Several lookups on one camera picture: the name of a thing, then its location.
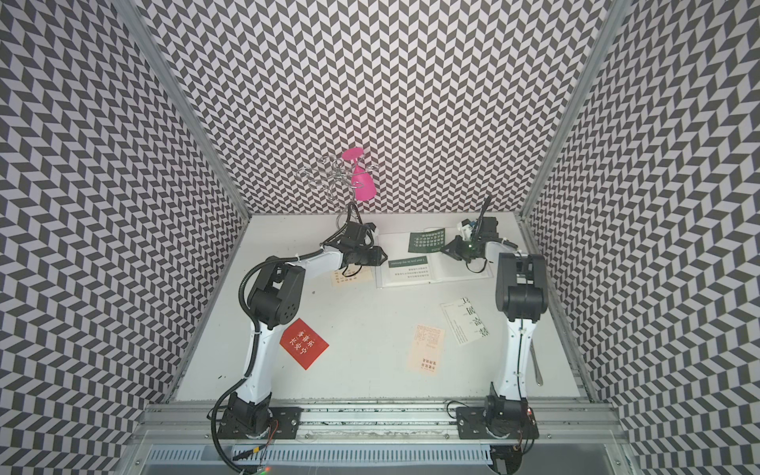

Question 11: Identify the white photo album bicycle cover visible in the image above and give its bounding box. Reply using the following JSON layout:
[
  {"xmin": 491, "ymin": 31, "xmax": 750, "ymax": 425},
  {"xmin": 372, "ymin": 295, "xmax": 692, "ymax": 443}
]
[{"xmin": 376, "ymin": 228, "xmax": 493, "ymax": 288}]

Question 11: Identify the green white text card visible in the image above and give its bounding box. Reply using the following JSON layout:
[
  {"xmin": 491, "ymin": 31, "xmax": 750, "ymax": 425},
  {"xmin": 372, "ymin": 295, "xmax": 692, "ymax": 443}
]
[{"xmin": 388, "ymin": 255, "xmax": 433, "ymax": 286}]

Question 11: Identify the dark green grid card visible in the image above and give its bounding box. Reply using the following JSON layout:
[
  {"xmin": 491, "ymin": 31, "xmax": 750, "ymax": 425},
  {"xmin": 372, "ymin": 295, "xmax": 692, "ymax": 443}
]
[{"xmin": 408, "ymin": 228, "xmax": 447, "ymax": 253}]

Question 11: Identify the white calligraphy card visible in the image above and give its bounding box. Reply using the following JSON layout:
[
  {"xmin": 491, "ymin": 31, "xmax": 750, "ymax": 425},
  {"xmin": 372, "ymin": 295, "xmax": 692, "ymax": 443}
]
[{"xmin": 441, "ymin": 298, "xmax": 490, "ymax": 346}]

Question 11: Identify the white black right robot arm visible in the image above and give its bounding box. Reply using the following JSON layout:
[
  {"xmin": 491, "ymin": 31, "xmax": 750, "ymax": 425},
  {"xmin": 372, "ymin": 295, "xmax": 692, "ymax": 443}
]
[{"xmin": 441, "ymin": 195, "xmax": 548, "ymax": 445}]

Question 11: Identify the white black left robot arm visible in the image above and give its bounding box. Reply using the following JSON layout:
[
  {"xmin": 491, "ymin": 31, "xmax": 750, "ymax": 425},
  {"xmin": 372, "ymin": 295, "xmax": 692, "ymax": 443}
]
[{"xmin": 207, "ymin": 202, "xmax": 388, "ymax": 439}]

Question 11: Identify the beige calendar card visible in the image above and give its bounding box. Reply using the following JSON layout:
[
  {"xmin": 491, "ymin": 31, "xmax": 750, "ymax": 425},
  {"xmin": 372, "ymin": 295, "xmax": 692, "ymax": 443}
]
[{"xmin": 331, "ymin": 266, "xmax": 375, "ymax": 288}]

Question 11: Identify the pink plastic cup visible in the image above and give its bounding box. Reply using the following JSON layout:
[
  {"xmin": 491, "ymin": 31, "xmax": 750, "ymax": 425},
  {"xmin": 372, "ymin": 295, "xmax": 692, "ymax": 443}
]
[{"xmin": 342, "ymin": 148, "xmax": 377, "ymax": 202}]

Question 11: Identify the pale pink card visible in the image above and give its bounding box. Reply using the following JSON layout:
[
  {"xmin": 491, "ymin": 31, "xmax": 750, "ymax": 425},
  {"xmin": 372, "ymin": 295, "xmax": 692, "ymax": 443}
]
[{"xmin": 407, "ymin": 325, "xmax": 445, "ymax": 374}]

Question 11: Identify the red square card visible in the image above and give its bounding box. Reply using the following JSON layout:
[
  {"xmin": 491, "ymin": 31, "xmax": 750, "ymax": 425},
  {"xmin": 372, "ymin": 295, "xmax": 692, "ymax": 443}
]
[{"xmin": 280, "ymin": 319, "xmax": 330, "ymax": 370}]

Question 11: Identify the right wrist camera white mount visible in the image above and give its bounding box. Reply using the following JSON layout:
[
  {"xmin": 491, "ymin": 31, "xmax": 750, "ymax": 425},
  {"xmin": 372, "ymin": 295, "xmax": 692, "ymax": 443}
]
[{"xmin": 457, "ymin": 219, "xmax": 477, "ymax": 239}]

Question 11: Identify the chrome wire cup stand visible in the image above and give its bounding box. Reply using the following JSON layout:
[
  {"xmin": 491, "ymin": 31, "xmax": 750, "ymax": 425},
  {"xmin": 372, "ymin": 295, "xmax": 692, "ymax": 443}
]
[{"xmin": 296, "ymin": 156, "xmax": 378, "ymax": 231}]

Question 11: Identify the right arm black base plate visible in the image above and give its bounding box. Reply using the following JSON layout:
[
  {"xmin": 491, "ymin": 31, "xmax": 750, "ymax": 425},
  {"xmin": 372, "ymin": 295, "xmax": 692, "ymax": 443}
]
[{"xmin": 455, "ymin": 406, "xmax": 540, "ymax": 441}]

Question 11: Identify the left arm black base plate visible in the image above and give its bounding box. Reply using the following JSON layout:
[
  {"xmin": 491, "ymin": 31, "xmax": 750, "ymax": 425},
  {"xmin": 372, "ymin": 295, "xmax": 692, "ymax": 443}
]
[{"xmin": 217, "ymin": 407, "xmax": 303, "ymax": 441}]

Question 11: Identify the aluminium front rail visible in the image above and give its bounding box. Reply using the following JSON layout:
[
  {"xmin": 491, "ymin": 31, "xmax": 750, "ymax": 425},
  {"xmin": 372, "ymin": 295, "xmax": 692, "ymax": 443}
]
[{"xmin": 127, "ymin": 399, "xmax": 631, "ymax": 447}]

